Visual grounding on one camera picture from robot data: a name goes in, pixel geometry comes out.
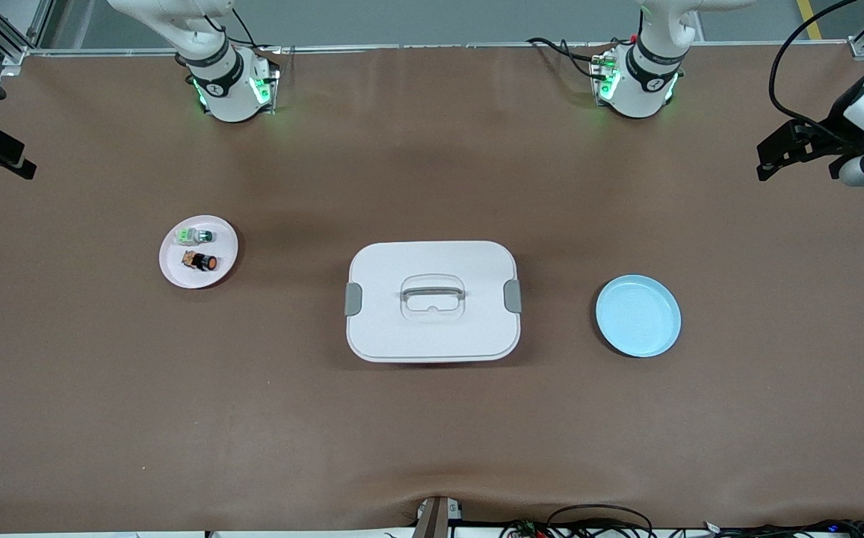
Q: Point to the brown table mat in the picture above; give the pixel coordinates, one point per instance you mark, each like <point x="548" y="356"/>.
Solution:
<point x="432" y="433"/>

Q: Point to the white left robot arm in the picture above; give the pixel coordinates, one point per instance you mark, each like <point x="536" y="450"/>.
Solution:
<point x="645" y="90"/>

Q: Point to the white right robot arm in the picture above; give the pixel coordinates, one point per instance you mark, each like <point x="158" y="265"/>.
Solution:
<point x="230" y="97"/>

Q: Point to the pink round plate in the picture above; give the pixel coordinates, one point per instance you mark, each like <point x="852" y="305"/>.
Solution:
<point x="223" y="250"/>

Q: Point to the metal table edge rail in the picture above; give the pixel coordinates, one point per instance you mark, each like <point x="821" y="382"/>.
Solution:
<point x="402" y="47"/>

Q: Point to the light blue round plate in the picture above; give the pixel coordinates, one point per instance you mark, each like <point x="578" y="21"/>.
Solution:
<point x="637" y="316"/>

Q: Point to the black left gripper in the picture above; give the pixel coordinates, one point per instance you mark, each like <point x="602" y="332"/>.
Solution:
<point x="832" y="131"/>

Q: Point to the green push-button switch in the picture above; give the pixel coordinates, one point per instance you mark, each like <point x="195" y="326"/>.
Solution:
<point x="191" y="237"/>

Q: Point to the white lidded storage box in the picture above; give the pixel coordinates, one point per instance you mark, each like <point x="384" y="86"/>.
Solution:
<point x="432" y="336"/>

